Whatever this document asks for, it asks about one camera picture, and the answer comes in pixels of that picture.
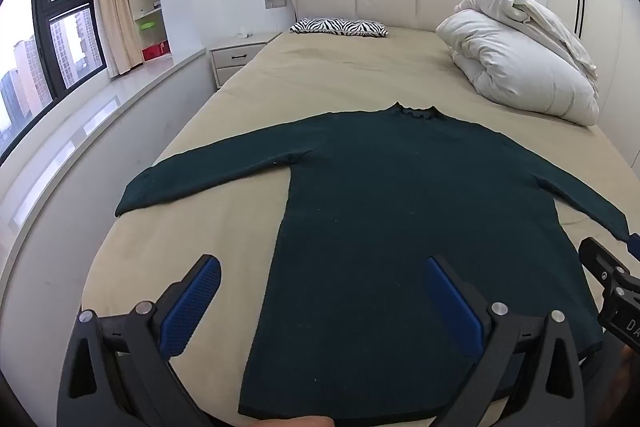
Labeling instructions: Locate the bed with beige sheet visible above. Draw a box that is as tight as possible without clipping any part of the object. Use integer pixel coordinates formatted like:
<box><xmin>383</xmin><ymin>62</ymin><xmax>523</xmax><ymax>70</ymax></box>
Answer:
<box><xmin>80</xmin><ymin>27</ymin><xmax>640</xmax><ymax>427</ymax></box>

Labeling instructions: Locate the zebra print pillow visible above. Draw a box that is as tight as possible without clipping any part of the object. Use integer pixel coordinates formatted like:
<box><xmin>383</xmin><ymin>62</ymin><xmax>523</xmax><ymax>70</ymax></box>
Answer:
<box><xmin>290</xmin><ymin>18</ymin><xmax>389</xmax><ymax>39</ymax></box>

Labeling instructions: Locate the dark green sweater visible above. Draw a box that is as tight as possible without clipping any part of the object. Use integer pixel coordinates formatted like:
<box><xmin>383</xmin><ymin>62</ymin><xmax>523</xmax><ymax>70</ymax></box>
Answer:
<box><xmin>115</xmin><ymin>103</ymin><xmax>638</xmax><ymax>423</ymax></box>

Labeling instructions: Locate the white nightstand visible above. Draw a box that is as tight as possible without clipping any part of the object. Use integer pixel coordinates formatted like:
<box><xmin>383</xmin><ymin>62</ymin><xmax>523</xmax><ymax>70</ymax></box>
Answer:
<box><xmin>210</xmin><ymin>32</ymin><xmax>283</xmax><ymax>88</ymax></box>

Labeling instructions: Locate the white duvet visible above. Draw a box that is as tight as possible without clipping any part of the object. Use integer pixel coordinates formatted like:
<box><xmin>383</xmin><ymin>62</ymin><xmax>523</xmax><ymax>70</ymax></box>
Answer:
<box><xmin>435</xmin><ymin>0</ymin><xmax>601</xmax><ymax>128</ymax></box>

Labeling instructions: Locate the white window sill bench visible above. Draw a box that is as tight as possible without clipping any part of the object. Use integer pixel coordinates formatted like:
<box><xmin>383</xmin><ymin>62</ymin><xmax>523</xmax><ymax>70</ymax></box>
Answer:
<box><xmin>0</xmin><ymin>47</ymin><xmax>208</xmax><ymax>288</ymax></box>

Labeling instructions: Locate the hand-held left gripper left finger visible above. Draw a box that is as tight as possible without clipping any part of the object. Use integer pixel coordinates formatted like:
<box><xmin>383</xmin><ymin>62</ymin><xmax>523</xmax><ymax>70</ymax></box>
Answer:
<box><xmin>57</xmin><ymin>253</ymin><xmax>223</xmax><ymax>427</ymax></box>

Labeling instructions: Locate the person's right hand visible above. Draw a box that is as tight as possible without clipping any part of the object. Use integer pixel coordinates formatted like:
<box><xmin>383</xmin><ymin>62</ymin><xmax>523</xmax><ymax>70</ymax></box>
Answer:
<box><xmin>616</xmin><ymin>347</ymin><xmax>640</xmax><ymax>413</ymax></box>

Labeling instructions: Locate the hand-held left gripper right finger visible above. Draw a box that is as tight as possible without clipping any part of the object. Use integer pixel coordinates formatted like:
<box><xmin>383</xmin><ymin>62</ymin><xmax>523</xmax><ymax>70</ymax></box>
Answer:
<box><xmin>421</xmin><ymin>254</ymin><xmax>587</xmax><ymax>427</ymax></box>

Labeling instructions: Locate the person's left hand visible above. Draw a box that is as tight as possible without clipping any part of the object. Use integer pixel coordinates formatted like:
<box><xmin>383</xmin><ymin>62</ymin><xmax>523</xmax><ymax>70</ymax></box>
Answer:
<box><xmin>259</xmin><ymin>415</ymin><xmax>334</xmax><ymax>427</ymax></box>

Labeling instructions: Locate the white wardrobe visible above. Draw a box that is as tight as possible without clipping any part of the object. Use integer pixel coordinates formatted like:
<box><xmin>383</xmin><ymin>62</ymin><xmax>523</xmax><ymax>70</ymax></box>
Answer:
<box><xmin>545</xmin><ymin>0</ymin><xmax>640</xmax><ymax>172</ymax></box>

